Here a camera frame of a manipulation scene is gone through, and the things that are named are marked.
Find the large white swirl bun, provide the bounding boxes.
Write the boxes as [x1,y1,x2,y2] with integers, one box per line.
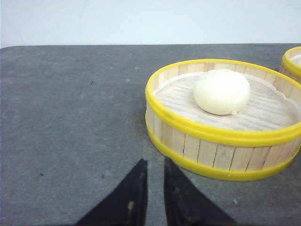
[193,69,251,115]

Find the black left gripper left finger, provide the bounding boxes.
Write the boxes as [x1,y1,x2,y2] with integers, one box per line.
[76,159,148,226]

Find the steamer basket with single bun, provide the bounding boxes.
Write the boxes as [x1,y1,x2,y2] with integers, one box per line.
[145,59,301,181]

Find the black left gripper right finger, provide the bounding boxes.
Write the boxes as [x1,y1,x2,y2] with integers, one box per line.
[164,157,235,226]

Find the white steamer liner paper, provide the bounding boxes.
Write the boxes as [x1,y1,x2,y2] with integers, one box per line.
[153,73,301,131]

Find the steamer basket with three buns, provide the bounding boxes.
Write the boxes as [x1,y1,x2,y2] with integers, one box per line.
[279,46,301,83]

